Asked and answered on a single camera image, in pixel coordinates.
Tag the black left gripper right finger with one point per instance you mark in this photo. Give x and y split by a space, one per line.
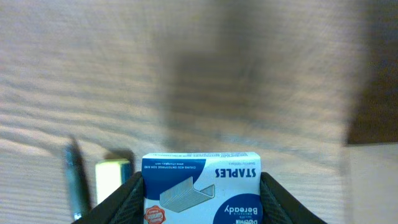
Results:
281 207

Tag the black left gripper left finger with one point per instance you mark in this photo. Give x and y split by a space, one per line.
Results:
125 205

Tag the white blue staples box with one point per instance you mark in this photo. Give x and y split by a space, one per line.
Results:
202 188

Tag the yellow highlighter marker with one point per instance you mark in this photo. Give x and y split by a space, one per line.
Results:
114 170

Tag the black ballpoint pen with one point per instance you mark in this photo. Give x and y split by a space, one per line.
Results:
76 180

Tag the brown cardboard box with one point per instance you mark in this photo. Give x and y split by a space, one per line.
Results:
371 183

